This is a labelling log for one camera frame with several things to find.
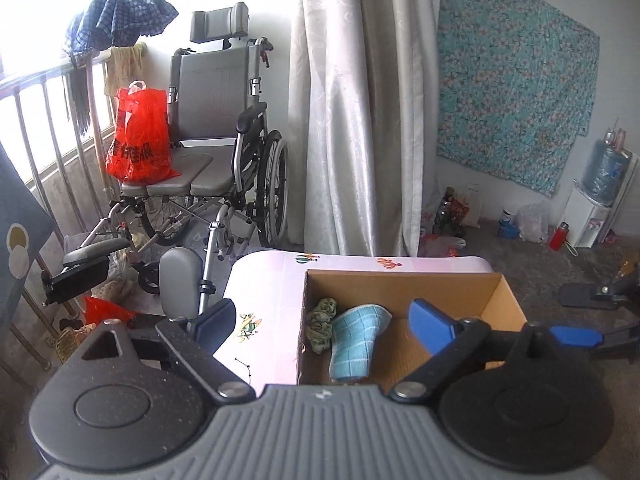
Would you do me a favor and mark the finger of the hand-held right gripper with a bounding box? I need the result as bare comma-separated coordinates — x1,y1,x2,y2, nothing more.
556,275,640,311
550,325,640,358

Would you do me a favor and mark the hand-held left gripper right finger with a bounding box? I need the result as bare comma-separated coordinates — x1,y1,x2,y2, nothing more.
390,298,556,406

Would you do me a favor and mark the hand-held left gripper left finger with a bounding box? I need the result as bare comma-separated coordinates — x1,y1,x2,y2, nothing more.
80,298,256,406

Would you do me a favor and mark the cardboard box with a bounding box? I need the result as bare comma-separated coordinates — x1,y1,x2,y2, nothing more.
295,269,528,386

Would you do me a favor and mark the red thermos bottle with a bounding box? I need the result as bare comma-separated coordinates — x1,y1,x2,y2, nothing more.
548,221,571,252

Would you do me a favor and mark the white water dispenser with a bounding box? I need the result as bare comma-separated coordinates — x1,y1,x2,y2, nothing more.
562,180,616,248

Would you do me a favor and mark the teal checked towel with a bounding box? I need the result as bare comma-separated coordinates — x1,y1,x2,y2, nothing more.
329,304,393,382

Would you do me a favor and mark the clear plastic bag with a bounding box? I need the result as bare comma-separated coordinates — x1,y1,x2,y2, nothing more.
515,202,551,243

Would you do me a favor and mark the blue and white tin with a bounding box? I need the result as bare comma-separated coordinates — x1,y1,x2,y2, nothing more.
497,208,521,238

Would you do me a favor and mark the green crumpled cloth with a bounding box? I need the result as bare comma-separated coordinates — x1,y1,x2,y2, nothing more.
306,297,338,356

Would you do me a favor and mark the small red plastic bag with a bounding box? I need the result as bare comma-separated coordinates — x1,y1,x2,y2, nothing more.
82,296,136,326

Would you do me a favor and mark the blue water jug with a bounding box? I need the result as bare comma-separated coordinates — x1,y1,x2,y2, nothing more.
582,137,628,206

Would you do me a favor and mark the woven basket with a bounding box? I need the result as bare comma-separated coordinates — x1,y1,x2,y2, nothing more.
55,327,83,363

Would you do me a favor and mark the large red plastic bag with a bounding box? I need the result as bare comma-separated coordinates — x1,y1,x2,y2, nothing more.
105,81,182,185

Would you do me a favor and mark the blue dotted blanket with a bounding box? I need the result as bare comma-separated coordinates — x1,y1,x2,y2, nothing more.
0,145,56,331

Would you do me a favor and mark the metal railing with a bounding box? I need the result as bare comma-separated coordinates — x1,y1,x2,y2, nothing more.
0,55,126,391

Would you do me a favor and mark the white curtain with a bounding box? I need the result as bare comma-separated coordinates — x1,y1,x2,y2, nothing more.
287,0,443,258

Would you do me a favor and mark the grey wheelchair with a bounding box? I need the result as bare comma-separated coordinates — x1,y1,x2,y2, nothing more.
40,2,291,323

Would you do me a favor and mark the dark hanging fringe cloth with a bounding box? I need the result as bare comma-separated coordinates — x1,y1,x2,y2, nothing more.
62,67,93,136

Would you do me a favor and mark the yellow hanging towel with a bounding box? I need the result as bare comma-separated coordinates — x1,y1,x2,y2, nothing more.
104,44,148,98

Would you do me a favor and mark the blue plaid umbrella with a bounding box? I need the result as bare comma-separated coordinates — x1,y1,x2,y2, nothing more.
65,0,180,58

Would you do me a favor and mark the teal floral wall cloth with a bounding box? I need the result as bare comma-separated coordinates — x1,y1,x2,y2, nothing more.
435,0,601,198

